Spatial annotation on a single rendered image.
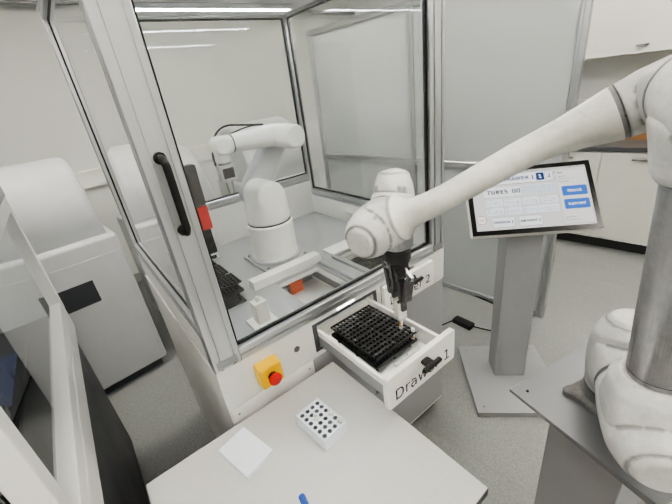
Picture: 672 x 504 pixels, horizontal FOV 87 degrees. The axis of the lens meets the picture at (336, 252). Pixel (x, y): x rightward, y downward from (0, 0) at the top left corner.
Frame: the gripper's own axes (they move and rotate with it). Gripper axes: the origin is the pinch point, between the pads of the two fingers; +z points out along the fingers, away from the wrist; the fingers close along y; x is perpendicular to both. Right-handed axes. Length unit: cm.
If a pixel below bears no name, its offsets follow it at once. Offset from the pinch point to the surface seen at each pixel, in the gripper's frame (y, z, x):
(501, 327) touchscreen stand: 25, 63, -83
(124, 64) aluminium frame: 14, -70, 51
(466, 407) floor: 22, 101, -56
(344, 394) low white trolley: 2.3, 24.5, 21.0
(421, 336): -0.2, 14.4, -7.7
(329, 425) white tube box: -7.5, 20.9, 30.9
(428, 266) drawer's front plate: 26.6, 9.4, -34.7
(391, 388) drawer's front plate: -14.4, 11.1, 14.6
